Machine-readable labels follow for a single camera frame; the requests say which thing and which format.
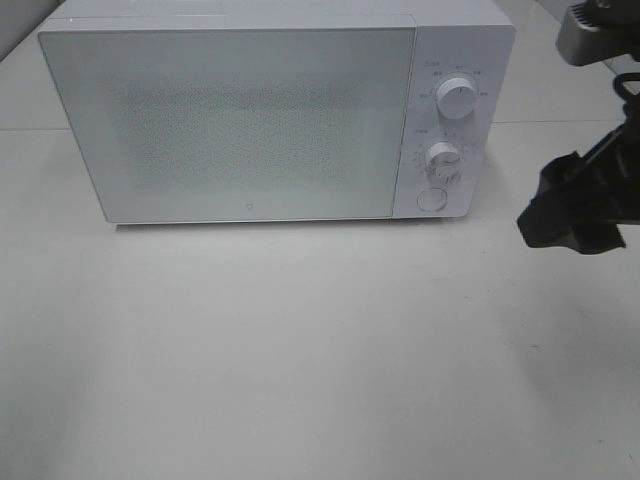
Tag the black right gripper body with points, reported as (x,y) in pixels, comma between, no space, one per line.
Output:
(611,169)

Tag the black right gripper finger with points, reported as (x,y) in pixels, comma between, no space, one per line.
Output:
(561,181)
(548,222)

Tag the white timer knob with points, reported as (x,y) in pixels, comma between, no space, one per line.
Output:
(443,160)

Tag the round white door button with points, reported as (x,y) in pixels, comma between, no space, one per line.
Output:
(432,199)

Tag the white microwave door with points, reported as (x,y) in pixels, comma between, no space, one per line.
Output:
(214,126)

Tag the upper white power knob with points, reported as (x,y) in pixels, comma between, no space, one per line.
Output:
(456,96)

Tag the white microwave oven body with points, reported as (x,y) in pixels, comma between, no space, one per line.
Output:
(474,38)

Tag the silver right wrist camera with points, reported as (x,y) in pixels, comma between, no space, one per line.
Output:
(595,31)

